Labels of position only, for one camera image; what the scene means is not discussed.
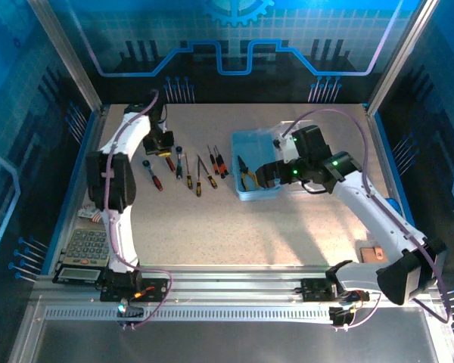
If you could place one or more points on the yellow black screwdriver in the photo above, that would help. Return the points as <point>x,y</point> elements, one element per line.
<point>212,181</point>
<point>189,182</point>
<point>198,188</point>

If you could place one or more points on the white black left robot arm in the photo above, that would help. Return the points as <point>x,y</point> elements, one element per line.
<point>132,130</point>

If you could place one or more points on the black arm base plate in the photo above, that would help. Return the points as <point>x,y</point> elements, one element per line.
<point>159,293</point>
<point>314,291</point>

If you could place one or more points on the blue tool case clear lid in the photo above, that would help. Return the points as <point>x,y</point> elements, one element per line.
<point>246,143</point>

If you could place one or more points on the grey desk calculator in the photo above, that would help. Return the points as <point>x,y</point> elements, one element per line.
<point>87,247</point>

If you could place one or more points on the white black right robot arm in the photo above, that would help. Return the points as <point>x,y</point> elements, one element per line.
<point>378,215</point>

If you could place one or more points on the black connector block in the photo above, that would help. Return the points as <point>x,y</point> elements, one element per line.
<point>134,312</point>
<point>340,317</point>

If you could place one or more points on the aluminium frame post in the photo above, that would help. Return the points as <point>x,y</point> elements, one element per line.
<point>66,56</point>
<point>399,56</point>

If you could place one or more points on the brown flat block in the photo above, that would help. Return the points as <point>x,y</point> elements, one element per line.
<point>370,255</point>

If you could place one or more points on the blue round object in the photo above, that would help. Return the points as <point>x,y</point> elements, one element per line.
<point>393,203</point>

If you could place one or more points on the yellow black needle nose pliers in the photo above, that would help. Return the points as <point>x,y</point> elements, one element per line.
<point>244,170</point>

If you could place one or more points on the grey metal panel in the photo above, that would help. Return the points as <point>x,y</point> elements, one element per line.
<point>227,340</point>

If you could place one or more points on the red white paper packet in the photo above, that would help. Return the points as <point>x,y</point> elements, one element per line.
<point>86,214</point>

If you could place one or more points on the aluminium mounting rail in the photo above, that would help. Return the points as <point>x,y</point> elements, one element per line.
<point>231,281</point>

